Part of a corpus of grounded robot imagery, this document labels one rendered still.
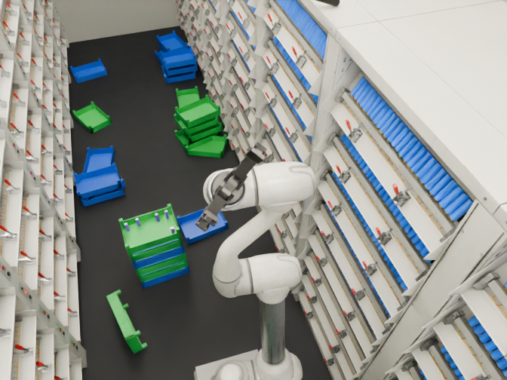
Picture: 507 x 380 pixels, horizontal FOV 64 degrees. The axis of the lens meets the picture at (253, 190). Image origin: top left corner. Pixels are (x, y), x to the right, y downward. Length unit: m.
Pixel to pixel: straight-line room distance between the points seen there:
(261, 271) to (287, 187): 0.53
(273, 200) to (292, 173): 0.08
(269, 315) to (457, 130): 0.99
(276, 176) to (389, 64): 0.43
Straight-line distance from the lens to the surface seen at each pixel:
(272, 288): 1.50
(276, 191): 1.01
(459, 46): 1.32
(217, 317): 2.53
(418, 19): 1.42
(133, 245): 2.37
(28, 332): 1.97
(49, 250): 2.41
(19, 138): 2.46
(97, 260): 2.88
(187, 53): 4.27
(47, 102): 3.37
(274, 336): 1.73
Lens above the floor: 2.31
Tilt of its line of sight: 49 degrees down
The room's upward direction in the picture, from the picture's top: straight up
